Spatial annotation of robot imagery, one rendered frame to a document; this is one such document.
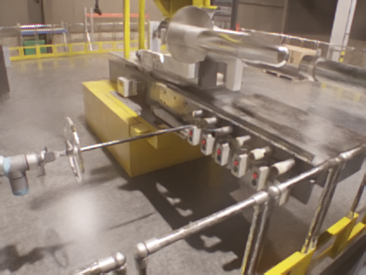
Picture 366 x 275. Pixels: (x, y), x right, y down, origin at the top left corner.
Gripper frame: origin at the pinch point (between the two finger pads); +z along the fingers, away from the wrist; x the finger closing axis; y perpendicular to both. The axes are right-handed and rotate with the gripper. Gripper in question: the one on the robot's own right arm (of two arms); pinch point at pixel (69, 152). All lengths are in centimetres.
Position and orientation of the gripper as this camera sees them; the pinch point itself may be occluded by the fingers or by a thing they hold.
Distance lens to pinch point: 163.2
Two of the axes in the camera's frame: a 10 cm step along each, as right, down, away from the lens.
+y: -2.5, -9.7, 0.2
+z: 8.3, -2.0, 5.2
